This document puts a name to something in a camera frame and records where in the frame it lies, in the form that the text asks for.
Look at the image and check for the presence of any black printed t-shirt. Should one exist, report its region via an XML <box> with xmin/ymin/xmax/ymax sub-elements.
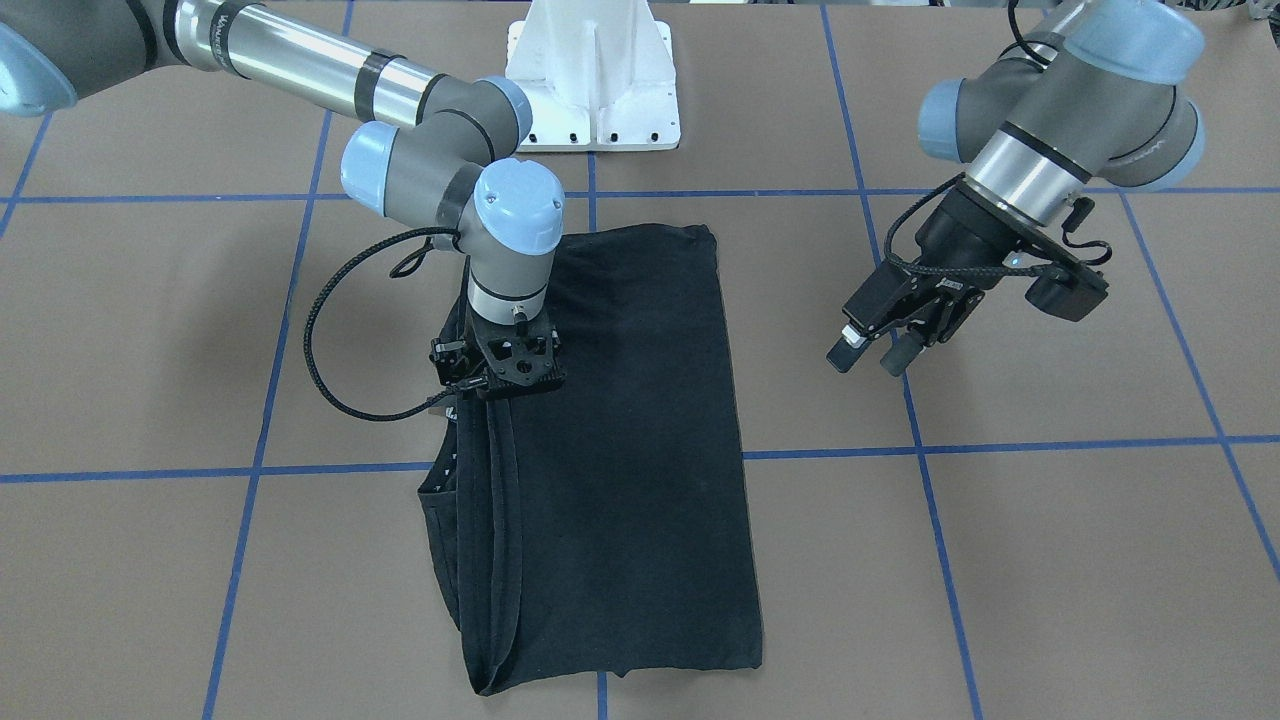
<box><xmin>419</xmin><ymin>224</ymin><xmax>763</xmax><ymax>696</ymax></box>

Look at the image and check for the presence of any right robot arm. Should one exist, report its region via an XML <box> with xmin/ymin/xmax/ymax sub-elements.
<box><xmin>3</xmin><ymin>1</ymin><xmax>566</xmax><ymax>400</ymax></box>

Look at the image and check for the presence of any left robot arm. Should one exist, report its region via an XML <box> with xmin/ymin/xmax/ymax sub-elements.
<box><xmin>827</xmin><ymin>1</ymin><xmax>1206</xmax><ymax>377</ymax></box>

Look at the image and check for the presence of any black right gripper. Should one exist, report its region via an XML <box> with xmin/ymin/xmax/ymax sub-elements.
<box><xmin>430</xmin><ymin>300</ymin><xmax>566</xmax><ymax>401</ymax></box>

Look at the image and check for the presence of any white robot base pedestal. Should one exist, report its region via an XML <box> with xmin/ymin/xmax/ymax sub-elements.
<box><xmin>506</xmin><ymin>1</ymin><xmax>682</xmax><ymax>152</ymax></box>

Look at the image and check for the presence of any black braided cable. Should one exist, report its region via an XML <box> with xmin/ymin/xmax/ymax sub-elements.
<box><xmin>302</xmin><ymin>225</ymin><xmax>471</xmax><ymax>423</ymax></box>

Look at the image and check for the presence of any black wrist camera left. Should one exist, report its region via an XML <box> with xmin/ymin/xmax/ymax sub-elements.
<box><xmin>1023</xmin><ymin>196</ymin><xmax>1114</xmax><ymax>322</ymax></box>

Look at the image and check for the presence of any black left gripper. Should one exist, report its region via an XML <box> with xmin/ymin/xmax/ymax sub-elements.
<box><xmin>826</xmin><ymin>186</ymin><xmax>1041</xmax><ymax>377</ymax></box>

